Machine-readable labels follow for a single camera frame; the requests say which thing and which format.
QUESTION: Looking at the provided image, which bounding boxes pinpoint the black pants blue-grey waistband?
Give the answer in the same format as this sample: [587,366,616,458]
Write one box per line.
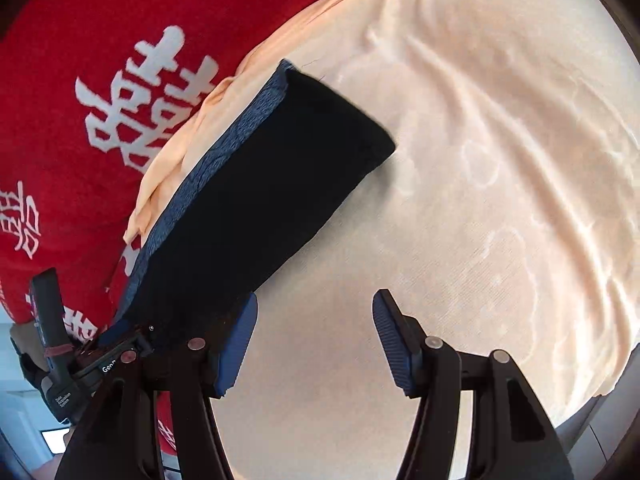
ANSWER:
[116,61,395,347]

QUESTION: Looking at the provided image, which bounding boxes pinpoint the cream peach cloth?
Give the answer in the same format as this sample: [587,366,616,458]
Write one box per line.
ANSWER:
[128,0,639,479]

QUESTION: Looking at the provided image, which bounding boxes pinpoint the red blanket white characters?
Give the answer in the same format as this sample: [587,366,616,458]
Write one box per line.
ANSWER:
[0,0,396,458]

